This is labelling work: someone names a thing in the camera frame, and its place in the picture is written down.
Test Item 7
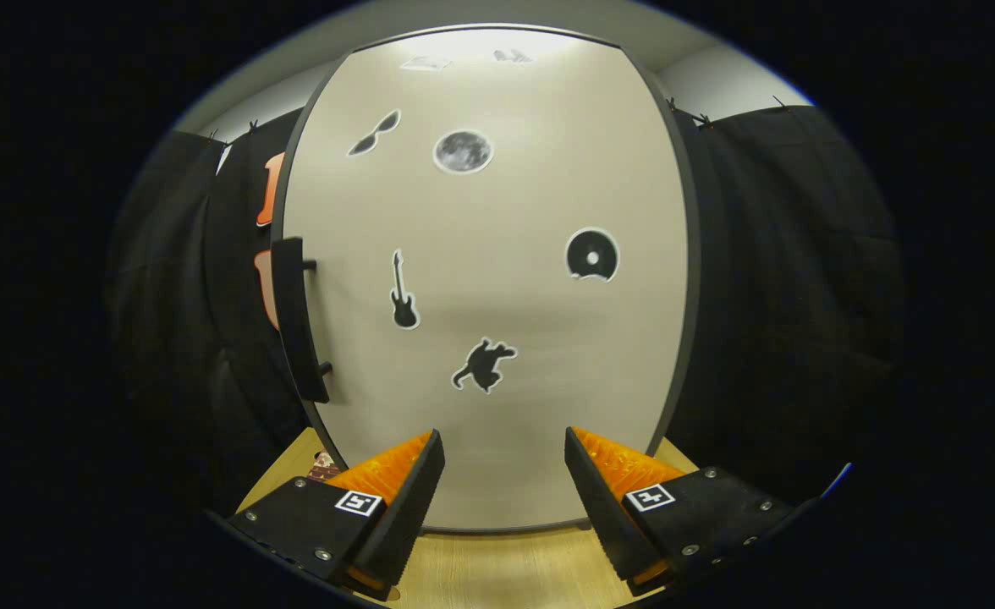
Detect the beige cabinet door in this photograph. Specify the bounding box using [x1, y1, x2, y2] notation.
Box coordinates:
[271, 24, 701, 534]

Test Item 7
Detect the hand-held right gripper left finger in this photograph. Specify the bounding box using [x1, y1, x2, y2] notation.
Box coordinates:
[227, 429, 446, 601]

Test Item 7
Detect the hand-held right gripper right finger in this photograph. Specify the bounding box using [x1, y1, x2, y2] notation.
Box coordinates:
[563, 425, 820, 597]

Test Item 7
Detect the black door handle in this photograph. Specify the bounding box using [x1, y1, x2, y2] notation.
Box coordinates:
[271, 237, 333, 403]

